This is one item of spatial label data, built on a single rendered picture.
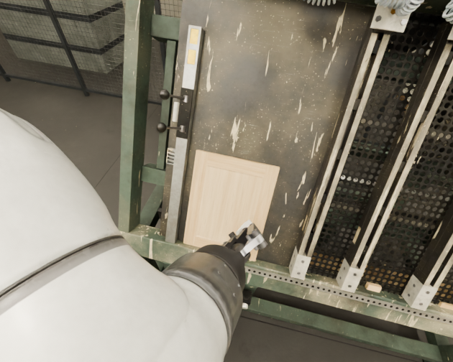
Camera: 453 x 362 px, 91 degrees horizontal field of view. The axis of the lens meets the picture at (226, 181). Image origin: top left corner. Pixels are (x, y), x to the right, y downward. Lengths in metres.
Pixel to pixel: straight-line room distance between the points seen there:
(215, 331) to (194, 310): 0.02
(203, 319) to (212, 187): 0.88
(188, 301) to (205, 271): 0.05
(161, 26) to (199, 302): 1.07
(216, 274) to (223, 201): 0.83
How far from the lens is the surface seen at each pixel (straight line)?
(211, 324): 0.18
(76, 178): 0.19
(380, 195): 1.06
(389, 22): 0.98
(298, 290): 1.24
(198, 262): 0.23
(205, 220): 1.10
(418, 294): 1.36
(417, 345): 2.30
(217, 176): 1.01
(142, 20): 1.11
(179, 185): 1.04
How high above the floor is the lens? 1.97
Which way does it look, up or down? 50 degrees down
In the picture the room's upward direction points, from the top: 6 degrees clockwise
